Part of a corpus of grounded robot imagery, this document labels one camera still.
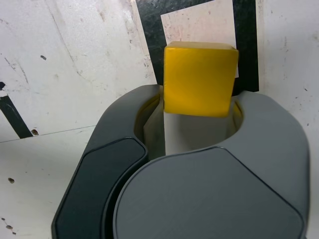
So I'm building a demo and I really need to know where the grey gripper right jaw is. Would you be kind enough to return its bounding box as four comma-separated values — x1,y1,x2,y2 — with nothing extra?
112,91,311,239

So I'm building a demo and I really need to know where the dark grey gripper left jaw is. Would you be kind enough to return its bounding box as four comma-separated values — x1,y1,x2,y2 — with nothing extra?
51,84,166,239

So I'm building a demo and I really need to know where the yellow cube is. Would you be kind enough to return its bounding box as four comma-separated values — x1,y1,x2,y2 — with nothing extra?
163,41,239,118

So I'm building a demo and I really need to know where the black tape square outline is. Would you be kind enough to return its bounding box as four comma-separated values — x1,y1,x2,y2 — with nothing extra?
136,0,260,97

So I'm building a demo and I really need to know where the black tape strip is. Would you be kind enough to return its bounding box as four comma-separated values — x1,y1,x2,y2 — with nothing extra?
0,81,34,139

